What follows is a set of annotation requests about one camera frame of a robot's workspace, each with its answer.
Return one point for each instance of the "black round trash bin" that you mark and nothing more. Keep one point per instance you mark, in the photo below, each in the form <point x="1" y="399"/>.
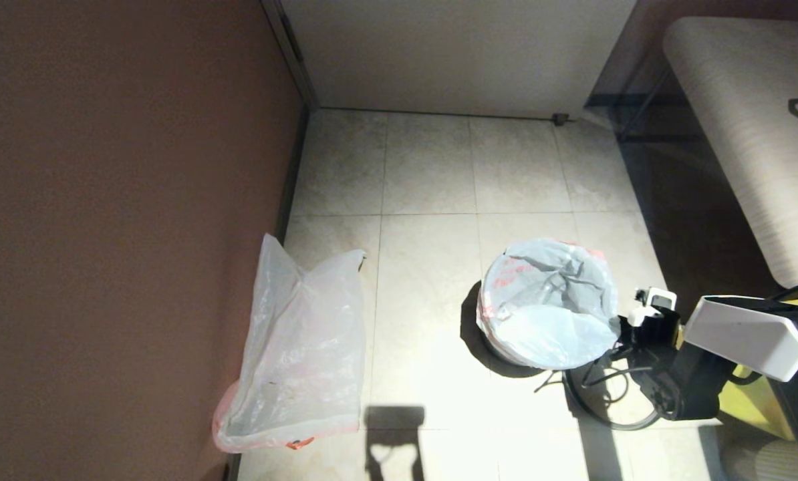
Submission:
<point x="509" y="359"/>

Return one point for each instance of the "used white bin liner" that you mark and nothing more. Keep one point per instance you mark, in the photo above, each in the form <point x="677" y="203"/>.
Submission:
<point x="546" y="307"/>

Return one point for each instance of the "grey door frame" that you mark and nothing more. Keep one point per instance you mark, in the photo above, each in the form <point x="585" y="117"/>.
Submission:
<point x="292" y="53"/>

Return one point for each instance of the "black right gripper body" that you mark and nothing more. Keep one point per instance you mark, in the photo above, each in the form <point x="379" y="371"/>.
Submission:
<point x="656" y="344"/>

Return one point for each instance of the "black metal bench frame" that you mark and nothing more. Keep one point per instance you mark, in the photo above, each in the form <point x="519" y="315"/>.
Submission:
<point x="643" y="110"/>

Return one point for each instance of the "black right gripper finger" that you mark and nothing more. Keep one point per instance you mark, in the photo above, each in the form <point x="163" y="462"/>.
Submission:
<point x="625" y="347"/>

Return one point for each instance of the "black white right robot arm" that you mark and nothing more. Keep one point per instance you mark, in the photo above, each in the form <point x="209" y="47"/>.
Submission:
<point x="740" y="337"/>

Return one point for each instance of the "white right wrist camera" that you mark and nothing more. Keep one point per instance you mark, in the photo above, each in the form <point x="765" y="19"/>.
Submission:
<point x="656" y="302"/>

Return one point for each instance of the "yellow bag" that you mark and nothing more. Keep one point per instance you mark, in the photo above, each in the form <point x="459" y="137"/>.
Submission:
<point x="746" y="407"/>

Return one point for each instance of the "small metal door stop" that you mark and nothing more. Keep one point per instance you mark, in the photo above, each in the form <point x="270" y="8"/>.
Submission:
<point x="560" y="119"/>

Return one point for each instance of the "white door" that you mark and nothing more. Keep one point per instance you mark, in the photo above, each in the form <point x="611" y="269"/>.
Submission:
<point x="452" y="53"/>

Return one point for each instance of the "fresh white plastic bag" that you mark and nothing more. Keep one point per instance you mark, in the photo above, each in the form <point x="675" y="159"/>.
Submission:
<point x="305" y="347"/>

